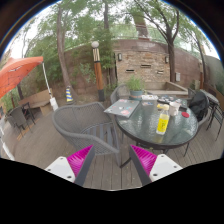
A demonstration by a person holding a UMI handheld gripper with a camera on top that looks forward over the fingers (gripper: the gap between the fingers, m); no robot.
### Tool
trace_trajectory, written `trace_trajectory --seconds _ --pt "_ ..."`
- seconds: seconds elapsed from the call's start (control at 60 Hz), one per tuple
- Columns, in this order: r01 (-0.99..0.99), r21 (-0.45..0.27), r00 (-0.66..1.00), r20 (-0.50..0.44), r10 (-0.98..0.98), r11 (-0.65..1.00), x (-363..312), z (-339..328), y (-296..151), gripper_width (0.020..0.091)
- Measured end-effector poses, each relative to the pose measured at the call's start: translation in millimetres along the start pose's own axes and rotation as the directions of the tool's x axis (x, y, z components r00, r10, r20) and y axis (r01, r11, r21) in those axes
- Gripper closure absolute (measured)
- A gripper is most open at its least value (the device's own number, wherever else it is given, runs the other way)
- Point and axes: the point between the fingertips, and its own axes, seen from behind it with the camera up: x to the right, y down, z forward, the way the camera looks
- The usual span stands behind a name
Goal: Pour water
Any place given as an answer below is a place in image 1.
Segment dark patio chair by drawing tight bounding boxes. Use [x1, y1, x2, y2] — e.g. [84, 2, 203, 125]
[6, 102, 36, 138]

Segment black metal chair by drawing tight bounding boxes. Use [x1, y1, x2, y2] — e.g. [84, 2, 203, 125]
[206, 91, 224, 141]

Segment dark forked-trunk tree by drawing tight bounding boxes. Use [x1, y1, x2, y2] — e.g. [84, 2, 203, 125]
[133, 0, 201, 84]

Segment black jacket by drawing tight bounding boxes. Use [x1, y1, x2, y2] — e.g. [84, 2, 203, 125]
[188, 90, 210, 123]

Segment green plant in teal pot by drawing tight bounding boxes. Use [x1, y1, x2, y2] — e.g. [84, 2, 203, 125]
[124, 75, 147, 101]

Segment orange patio umbrella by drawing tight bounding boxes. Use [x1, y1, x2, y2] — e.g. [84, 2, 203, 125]
[0, 55, 59, 112]

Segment slender brown-trunk tree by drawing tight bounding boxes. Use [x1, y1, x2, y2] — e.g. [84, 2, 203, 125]
[54, 6, 79, 101]

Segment grey wicker chair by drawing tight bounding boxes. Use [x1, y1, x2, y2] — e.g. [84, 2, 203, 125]
[51, 101, 123, 168]
[109, 83, 132, 105]

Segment silver laptop with stickers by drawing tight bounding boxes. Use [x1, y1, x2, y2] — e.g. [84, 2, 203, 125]
[103, 98, 141, 119]

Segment wooden bench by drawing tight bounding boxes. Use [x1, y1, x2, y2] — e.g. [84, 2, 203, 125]
[18, 89, 54, 116]

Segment black laptop with stickers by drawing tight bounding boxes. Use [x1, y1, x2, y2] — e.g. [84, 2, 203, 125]
[157, 95, 189, 110]

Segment white sticker sheet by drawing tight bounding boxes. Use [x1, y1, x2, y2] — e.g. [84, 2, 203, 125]
[141, 94, 159, 102]

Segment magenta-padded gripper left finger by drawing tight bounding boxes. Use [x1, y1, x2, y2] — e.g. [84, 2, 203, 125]
[44, 144, 96, 187]

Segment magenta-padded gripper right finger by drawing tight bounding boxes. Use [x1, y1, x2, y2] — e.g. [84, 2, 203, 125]
[129, 144, 184, 187]

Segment white ceramic mug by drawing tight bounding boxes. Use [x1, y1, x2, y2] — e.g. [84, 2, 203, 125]
[169, 101, 182, 117]

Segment blue and yellow striped cone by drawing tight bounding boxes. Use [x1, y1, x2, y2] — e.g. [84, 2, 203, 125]
[65, 85, 74, 104]

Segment clear bottle with yellow label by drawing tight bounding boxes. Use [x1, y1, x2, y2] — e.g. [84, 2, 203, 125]
[155, 103, 170, 136]

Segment wooden lamp post with globe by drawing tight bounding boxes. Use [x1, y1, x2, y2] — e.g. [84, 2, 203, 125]
[90, 40, 106, 102]

